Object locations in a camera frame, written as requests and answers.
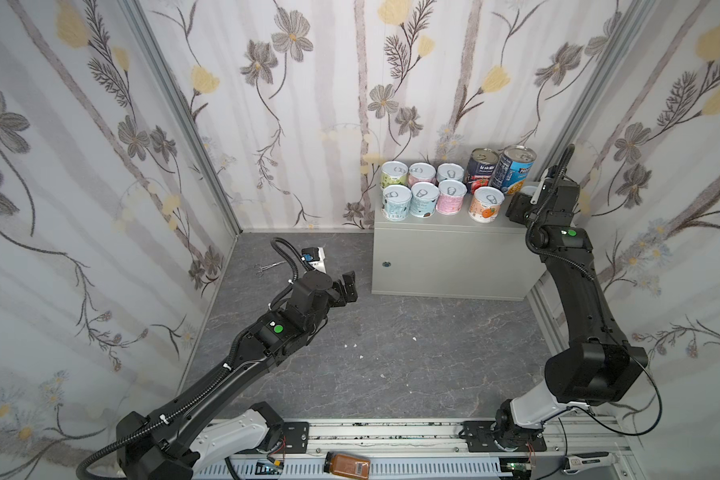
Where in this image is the red dark label can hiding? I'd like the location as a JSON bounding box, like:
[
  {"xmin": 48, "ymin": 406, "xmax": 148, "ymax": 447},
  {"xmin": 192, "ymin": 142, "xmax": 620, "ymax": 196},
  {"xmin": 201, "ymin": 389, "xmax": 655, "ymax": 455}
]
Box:
[{"xmin": 464, "ymin": 148, "xmax": 499, "ymax": 194}]

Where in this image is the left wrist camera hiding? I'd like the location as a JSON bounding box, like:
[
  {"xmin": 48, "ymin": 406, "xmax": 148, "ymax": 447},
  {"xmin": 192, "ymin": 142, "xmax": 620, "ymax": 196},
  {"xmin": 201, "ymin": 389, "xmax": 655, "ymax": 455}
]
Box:
[{"xmin": 301, "ymin": 247, "xmax": 326, "ymax": 273}]

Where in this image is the pink label can front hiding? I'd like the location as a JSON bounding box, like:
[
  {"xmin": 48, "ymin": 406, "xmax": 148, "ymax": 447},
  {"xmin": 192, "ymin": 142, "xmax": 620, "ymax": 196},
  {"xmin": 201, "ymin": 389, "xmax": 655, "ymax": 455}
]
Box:
[{"xmin": 407, "ymin": 162, "xmax": 437, "ymax": 187}]

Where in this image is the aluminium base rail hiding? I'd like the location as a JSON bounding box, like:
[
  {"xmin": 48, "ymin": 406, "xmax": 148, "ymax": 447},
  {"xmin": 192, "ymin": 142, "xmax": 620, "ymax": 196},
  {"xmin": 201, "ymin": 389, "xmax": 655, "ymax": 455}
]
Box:
[{"xmin": 195, "ymin": 414, "xmax": 646, "ymax": 479}]

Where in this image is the grey metal cabinet box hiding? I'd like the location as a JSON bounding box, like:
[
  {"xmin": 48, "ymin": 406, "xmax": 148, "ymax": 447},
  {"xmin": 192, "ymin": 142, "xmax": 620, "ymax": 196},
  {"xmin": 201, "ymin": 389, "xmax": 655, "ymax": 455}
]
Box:
[{"xmin": 372, "ymin": 193, "xmax": 547, "ymax": 301}]

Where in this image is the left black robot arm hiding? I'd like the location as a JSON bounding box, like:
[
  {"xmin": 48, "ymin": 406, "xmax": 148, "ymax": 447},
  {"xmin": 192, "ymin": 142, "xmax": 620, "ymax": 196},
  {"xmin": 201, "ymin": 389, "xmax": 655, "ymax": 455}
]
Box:
[{"xmin": 76, "ymin": 237, "xmax": 358, "ymax": 479}]

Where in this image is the pink label can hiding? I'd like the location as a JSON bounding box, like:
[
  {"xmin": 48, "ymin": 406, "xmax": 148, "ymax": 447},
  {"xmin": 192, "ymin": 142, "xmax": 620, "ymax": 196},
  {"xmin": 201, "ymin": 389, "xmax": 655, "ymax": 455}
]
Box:
[
  {"xmin": 435, "ymin": 179, "xmax": 467, "ymax": 216},
  {"xmin": 407, "ymin": 162, "xmax": 437, "ymax": 187}
]

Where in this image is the orange label can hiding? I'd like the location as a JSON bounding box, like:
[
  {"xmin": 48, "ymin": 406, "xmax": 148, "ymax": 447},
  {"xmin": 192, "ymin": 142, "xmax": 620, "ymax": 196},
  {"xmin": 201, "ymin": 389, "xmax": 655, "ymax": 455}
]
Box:
[{"xmin": 468, "ymin": 186, "xmax": 505, "ymax": 223}]

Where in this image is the orange brown bottle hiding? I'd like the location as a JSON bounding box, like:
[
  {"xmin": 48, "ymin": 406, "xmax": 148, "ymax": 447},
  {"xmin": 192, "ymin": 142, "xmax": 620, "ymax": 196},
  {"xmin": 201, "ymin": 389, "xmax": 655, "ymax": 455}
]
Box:
[{"xmin": 323, "ymin": 452, "xmax": 371, "ymax": 480}]

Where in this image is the blue label can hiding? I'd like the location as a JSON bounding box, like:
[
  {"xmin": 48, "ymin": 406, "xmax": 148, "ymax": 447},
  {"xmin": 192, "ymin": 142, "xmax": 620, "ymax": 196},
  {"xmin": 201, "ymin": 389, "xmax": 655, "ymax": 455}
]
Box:
[{"xmin": 489, "ymin": 145, "xmax": 537, "ymax": 196}]

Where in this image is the white handled tool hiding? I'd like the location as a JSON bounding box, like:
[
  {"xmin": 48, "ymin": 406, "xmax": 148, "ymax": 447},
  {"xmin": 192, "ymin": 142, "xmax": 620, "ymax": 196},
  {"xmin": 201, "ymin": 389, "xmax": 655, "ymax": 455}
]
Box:
[{"xmin": 562, "ymin": 452, "xmax": 617, "ymax": 475}]

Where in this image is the pink label can back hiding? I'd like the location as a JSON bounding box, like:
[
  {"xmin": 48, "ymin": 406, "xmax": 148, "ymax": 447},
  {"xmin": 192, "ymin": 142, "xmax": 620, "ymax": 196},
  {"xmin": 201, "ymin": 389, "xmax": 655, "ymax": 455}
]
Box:
[{"xmin": 435, "ymin": 179, "xmax": 467, "ymax": 216}]

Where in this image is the teal can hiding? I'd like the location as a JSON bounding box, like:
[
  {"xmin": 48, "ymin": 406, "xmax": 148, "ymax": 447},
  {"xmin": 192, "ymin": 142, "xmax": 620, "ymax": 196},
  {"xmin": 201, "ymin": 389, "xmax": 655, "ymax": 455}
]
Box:
[
  {"xmin": 436, "ymin": 162, "xmax": 465, "ymax": 183},
  {"xmin": 410, "ymin": 182, "xmax": 440, "ymax": 218},
  {"xmin": 382, "ymin": 184, "xmax": 412, "ymax": 221}
]

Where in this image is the green label can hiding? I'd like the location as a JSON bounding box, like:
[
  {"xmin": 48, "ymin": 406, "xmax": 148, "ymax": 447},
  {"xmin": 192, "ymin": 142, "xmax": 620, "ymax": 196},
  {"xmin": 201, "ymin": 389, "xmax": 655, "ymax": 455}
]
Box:
[{"xmin": 381, "ymin": 161, "xmax": 409, "ymax": 190}]

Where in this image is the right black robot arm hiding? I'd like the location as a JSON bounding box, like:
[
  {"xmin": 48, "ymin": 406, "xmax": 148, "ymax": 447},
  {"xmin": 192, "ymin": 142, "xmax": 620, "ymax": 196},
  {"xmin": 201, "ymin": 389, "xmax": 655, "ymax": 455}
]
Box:
[{"xmin": 491, "ymin": 145, "xmax": 649, "ymax": 451}]

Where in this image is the yellow label can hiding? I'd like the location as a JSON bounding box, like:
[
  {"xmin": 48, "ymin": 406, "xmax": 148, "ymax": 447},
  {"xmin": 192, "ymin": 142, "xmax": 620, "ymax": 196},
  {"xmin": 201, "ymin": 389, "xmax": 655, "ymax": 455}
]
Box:
[{"xmin": 520, "ymin": 185, "xmax": 538, "ymax": 196}]

